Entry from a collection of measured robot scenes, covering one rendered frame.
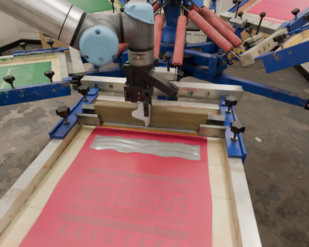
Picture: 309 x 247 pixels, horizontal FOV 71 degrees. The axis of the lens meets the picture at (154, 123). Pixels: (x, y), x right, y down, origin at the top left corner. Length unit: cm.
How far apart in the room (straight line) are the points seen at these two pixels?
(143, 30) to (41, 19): 24
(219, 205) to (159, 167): 19
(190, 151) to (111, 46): 41
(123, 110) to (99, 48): 32
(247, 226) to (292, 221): 139
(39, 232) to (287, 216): 165
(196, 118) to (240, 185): 25
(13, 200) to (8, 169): 171
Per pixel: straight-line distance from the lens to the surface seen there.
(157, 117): 73
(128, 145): 72
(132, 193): 60
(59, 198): 63
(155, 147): 71
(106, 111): 76
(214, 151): 73
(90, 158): 71
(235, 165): 65
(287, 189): 210
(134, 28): 60
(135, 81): 68
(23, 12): 49
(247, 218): 55
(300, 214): 198
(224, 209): 60
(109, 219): 57
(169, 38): 142
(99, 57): 46
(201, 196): 60
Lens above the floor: 143
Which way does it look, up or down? 35 degrees down
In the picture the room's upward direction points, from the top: straight up
